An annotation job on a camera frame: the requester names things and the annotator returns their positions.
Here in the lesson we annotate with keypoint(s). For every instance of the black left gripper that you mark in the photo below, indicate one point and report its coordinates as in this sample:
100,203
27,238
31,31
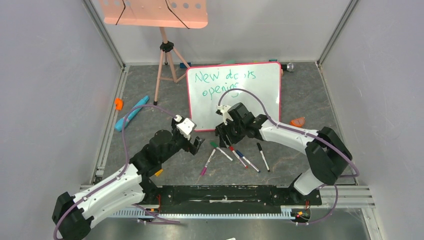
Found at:
189,147

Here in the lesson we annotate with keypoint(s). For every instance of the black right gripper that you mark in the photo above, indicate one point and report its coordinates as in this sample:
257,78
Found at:
224,131

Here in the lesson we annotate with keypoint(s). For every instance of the green marker pen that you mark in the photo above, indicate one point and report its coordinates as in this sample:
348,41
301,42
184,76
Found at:
222,151

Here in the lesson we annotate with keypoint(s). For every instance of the pink framed whiteboard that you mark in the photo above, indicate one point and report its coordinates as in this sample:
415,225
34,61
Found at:
256,85

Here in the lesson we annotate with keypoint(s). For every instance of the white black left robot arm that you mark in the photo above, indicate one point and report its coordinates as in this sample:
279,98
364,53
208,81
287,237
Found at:
76,215

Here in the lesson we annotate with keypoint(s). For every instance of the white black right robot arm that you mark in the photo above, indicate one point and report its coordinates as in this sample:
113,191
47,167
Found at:
327,155

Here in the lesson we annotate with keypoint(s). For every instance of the red marker pen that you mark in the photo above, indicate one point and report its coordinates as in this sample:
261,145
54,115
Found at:
237,156

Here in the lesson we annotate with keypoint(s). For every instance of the blue marker pen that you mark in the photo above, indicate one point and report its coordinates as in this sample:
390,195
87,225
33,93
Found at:
248,161

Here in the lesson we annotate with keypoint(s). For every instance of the black marker pen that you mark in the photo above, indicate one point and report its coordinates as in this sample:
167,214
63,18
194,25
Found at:
263,156

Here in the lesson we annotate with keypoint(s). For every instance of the purple marker pen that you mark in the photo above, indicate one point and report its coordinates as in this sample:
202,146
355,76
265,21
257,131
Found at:
207,162

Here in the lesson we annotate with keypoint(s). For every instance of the yellow orange stepped block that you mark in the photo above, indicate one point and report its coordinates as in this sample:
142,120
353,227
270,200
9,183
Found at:
158,173

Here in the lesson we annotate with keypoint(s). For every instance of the large cyan toy marker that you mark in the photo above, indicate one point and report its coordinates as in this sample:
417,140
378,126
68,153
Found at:
123,122

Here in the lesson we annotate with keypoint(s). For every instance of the blue block behind stand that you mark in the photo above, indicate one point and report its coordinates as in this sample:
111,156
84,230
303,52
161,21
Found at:
184,66

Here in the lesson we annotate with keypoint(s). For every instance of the teal cylinder toy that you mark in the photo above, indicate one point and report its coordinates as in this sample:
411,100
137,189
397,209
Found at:
229,62

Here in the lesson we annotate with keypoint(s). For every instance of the orange half-round block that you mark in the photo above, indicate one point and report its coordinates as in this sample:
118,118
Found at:
298,122

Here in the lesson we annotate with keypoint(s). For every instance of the black flashlight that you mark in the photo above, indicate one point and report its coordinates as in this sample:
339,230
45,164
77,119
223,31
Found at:
289,67

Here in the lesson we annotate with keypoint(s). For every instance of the pink music stand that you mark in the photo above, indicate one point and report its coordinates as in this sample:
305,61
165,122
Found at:
161,14

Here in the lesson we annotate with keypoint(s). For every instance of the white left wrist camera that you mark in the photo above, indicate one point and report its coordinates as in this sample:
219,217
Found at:
185,126

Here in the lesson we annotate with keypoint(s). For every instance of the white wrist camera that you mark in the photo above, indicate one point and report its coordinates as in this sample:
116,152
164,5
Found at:
185,126
223,110

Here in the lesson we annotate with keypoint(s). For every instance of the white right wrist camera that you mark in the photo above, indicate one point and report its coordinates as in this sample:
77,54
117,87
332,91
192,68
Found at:
223,110

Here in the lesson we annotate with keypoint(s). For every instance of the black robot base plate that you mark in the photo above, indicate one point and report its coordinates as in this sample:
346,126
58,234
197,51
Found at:
227,199

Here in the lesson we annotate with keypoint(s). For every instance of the orange block at left rail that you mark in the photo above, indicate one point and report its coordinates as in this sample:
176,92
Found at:
119,103

